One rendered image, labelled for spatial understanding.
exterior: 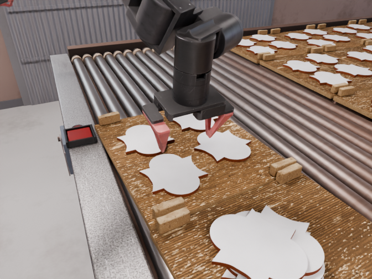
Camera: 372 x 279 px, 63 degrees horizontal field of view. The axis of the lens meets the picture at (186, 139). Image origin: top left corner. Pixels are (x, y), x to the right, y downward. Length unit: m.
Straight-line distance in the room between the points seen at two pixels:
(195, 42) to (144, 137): 0.40
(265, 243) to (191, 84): 0.25
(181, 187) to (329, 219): 0.27
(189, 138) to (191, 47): 0.38
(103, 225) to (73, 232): 1.30
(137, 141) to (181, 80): 0.33
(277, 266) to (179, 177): 0.27
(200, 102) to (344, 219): 0.33
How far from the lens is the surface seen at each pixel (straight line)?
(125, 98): 1.05
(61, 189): 2.21
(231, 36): 0.49
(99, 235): 0.58
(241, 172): 0.67
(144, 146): 0.73
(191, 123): 0.82
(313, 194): 0.65
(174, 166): 0.66
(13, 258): 1.89
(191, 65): 0.43
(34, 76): 3.42
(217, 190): 0.61
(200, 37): 0.42
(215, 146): 0.72
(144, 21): 0.46
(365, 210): 0.69
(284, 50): 1.60
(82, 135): 0.84
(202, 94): 0.46
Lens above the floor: 1.34
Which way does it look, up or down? 32 degrees down
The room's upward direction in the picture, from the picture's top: straight up
